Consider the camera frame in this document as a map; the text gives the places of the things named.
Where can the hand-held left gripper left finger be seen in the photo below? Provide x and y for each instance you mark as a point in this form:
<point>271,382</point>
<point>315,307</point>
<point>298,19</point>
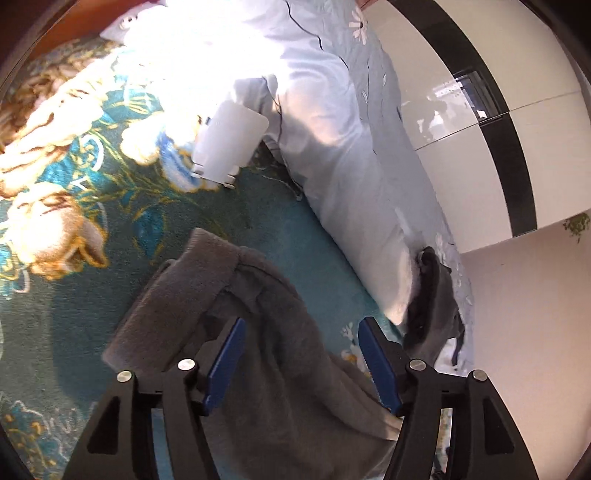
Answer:
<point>226,360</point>

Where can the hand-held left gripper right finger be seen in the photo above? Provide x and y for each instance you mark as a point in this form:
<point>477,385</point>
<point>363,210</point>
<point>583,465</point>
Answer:
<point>378,364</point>

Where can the grey knit sweater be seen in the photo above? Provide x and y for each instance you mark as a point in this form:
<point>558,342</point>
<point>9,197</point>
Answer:
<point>443,304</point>

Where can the teal floral blanket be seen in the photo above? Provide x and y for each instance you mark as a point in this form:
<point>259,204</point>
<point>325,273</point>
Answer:
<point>115,221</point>

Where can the white wardrobe with black stripe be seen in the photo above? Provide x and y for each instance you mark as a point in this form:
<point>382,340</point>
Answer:
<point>461,184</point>

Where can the light blue floral duvet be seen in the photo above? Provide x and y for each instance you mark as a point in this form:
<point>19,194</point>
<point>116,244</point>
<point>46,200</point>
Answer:
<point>351,161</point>

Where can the white plastic case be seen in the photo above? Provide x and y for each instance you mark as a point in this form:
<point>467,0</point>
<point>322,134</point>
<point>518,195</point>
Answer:
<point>226,138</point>

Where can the green hanging plant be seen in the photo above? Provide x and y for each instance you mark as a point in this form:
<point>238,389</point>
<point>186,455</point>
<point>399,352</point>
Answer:
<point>573,226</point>

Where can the white pillow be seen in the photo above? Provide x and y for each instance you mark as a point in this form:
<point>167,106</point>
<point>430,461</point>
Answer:
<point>115,30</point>

